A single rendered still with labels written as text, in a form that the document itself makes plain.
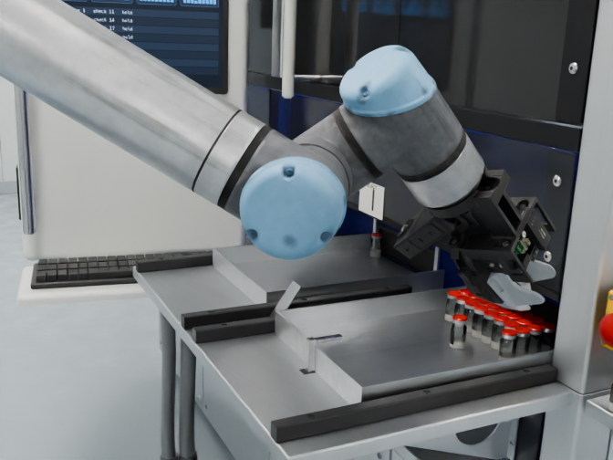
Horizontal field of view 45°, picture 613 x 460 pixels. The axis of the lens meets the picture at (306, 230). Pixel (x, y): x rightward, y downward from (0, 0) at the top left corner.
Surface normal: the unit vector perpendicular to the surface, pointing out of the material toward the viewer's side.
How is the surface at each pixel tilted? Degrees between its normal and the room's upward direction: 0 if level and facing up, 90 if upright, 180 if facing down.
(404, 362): 0
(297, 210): 90
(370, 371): 0
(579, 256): 90
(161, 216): 90
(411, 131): 109
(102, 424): 0
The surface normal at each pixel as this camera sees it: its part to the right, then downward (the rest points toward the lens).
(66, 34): 0.26, -0.37
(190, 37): 0.29, 0.26
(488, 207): -0.48, 0.77
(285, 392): 0.04, -0.97
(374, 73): -0.57, -0.64
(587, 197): -0.90, 0.08
